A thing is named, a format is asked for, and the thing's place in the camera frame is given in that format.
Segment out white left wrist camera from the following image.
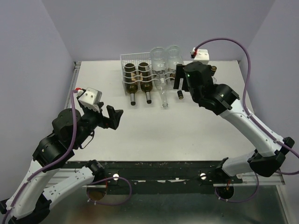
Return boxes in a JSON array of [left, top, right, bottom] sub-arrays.
[[77, 87, 102, 112]]

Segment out white wire wine rack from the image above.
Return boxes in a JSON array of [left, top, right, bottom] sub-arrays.
[[120, 52, 175, 94]]

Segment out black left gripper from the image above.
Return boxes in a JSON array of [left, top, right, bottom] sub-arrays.
[[72, 102, 124, 148]]

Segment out clear square bottle brown label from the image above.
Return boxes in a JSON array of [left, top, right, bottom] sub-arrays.
[[169, 73, 176, 81]]

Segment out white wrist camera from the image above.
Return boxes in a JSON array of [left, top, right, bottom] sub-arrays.
[[191, 48, 210, 65], [77, 87, 102, 112]]

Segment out clear tall bottle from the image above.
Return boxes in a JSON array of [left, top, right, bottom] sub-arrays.
[[154, 70, 173, 109]]

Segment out small black bottle cap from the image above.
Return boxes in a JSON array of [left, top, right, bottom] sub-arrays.
[[177, 90, 184, 100]]

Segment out aluminium rail frame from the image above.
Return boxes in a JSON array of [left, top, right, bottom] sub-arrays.
[[25, 61, 286, 224]]

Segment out clear flask bottle black cap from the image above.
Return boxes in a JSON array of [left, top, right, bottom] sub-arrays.
[[210, 66, 217, 83]]

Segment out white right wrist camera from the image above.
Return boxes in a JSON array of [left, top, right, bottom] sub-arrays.
[[191, 48, 210, 65]]

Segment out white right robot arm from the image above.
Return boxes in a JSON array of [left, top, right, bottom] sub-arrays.
[[174, 61, 294, 183]]

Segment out green wine bottle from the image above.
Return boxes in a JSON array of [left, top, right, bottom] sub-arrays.
[[124, 63, 138, 106]]

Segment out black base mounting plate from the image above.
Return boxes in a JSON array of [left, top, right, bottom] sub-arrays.
[[77, 158, 243, 196]]

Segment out round clear bottle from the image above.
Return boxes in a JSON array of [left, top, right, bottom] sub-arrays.
[[166, 45, 184, 72], [150, 47, 167, 85]]

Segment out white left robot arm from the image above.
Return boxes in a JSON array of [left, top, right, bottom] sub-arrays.
[[0, 105, 123, 224]]

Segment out dark wine bottle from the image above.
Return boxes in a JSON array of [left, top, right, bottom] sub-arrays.
[[138, 62, 153, 104]]

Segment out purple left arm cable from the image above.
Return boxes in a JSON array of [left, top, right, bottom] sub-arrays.
[[3, 88, 79, 221]]

